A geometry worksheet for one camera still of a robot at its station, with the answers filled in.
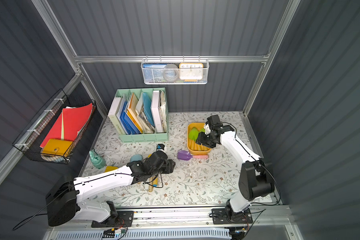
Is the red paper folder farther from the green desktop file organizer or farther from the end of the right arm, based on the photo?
the end of the right arm

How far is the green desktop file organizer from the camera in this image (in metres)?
0.91

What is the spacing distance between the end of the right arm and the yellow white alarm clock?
11.6 inches

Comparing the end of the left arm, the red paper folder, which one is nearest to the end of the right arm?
the end of the left arm

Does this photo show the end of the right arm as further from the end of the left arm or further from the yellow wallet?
the yellow wallet

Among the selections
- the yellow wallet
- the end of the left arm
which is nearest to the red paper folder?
the yellow wallet

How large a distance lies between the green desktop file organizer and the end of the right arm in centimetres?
30

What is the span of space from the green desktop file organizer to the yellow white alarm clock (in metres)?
0.18

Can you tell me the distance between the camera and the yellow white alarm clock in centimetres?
89

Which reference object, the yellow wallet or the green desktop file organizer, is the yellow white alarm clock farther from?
the yellow wallet

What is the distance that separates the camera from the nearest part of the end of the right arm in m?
0.64
